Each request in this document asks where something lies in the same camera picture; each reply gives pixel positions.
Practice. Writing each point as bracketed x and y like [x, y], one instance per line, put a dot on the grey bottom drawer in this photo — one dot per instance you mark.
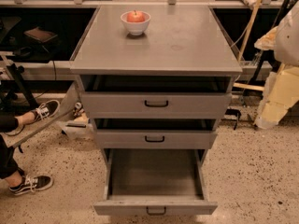
[154, 182]

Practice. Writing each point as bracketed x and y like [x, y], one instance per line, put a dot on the grey drawer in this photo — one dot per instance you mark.
[108, 96]
[155, 133]
[154, 182]

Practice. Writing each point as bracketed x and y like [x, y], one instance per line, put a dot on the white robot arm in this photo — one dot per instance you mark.
[281, 90]

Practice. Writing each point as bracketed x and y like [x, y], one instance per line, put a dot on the grey drawer cabinet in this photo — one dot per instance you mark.
[184, 41]

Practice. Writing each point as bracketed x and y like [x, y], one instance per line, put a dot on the grey top drawer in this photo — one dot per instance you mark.
[108, 96]

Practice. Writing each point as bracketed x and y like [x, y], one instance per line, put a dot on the grey middle drawer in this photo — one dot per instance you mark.
[155, 133]

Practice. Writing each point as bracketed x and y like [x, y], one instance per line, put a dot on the grey box on floor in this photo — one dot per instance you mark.
[76, 129]

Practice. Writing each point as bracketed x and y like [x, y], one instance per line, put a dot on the small toy figure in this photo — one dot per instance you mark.
[78, 109]

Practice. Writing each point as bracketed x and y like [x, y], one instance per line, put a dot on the white bowl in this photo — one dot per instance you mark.
[136, 28]

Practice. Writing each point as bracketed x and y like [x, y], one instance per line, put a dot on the red apple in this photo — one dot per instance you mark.
[135, 16]

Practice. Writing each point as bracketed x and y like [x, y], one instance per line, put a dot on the black sneaker upper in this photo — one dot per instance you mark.
[46, 110]

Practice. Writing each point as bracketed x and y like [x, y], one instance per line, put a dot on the black sneaker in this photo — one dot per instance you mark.
[46, 110]
[32, 184]

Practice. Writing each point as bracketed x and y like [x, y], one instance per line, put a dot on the grey metal bar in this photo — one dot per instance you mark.
[38, 130]

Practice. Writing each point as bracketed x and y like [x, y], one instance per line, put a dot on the black office chair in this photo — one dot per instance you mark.
[25, 43]

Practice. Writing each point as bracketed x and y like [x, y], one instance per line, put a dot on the black sneaker lower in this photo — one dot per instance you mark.
[32, 184]

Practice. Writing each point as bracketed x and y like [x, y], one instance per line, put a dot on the wooden easel frame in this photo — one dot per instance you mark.
[254, 6]

